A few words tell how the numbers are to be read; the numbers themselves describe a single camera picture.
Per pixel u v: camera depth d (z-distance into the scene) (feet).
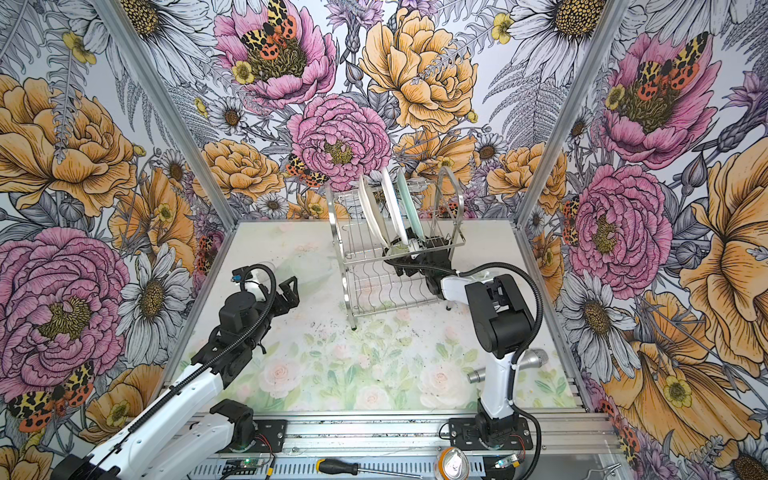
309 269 3.57
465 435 2.42
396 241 2.63
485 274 1.98
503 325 1.73
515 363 1.80
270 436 2.44
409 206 2.18
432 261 2.63
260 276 2.28
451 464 2.03
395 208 2.16
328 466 2.26
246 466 2.32
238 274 2.23
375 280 3.27
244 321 1.96
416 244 2.85
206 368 1.73
